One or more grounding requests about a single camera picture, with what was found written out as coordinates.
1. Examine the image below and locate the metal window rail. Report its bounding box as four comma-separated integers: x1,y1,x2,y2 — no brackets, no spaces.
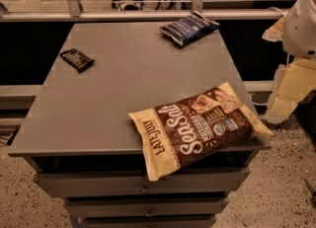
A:
0,7,288,22

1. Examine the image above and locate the brown sea salt chip bag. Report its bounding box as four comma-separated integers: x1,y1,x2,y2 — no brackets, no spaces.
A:
129,83,273,182

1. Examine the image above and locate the grey drawer cabinet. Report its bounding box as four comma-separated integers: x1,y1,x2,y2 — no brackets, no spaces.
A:
10,22,270,228

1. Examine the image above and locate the black rxbar chocolate bar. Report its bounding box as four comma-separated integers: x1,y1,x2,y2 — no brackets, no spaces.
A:
59,48,95,73

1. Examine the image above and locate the blue chip bag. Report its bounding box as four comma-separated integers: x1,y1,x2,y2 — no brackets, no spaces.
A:
159,11,219,46

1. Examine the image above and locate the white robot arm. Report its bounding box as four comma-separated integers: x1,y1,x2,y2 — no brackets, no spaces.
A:
262,0,316,124

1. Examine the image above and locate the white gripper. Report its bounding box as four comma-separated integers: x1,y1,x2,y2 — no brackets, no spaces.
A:
262,0,316,122

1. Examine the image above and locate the white cable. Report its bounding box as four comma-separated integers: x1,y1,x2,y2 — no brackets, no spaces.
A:
249,93,270,108

